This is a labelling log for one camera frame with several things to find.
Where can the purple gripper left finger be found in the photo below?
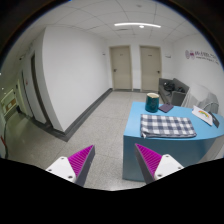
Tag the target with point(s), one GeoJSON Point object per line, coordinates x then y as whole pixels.
{"type": "Point", "coordinates": [74, 168]}

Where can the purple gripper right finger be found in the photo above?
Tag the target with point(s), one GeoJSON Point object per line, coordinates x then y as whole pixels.
{"type": "Point", "coordinates": [153, 165]}

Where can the blue white checkered towel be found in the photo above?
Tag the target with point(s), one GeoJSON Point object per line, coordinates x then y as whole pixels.
{"type": "Point", "coordinates": [161, 126]}

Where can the blue table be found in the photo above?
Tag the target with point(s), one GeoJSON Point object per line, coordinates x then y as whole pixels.
{"type": "Point", "coordinates": [187, 151]}

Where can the small purple notebook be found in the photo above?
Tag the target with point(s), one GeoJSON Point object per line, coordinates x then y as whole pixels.
{"type": "Point", "coordinates": [166, 107]}

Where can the dark green mug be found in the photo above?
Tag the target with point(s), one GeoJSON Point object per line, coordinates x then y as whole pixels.
{"type": "Point", "coordinates": [152, 102]}

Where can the white colourful booklet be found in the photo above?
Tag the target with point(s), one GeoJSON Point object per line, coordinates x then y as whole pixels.
{"type": "Point", "coordinates": [202, 114]}

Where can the black phone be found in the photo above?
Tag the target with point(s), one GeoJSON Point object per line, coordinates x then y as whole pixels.
{"type": "Point", "coordinates": [215, 121]}

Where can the grey sofa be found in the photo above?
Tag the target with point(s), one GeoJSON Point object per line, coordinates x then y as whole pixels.
{"type": "Point", "coordinates": [172, 91]}

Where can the black bag on sofa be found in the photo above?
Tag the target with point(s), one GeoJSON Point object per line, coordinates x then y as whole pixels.
{"type": "Point", "coordinates": [169, 87]}

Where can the white chair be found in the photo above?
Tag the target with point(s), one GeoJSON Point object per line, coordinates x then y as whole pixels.
{"type": "Point", "coordinates": [201, 97]}

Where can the right beige door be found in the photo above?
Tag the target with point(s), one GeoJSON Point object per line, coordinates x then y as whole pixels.
{"type": "Point", "coordinates": [150, 68]}

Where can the beige door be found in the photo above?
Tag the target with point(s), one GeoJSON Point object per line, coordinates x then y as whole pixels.
{"type": "Point", "coordinates": [121, 67]}
{"type": "Point", "coordinates": [150, 68]}

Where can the left beige door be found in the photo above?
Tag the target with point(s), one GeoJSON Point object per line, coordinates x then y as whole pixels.
{"type": "Point", "coordinates": [121, 67]}

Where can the long ceiling light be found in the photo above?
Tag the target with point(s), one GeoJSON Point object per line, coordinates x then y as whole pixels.
{"type": "Point", "coordinates": [137, 24]}

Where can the wall logo sign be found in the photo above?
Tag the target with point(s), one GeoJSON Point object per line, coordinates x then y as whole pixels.
{"type": "Point", "coordinates": [201, 55]}

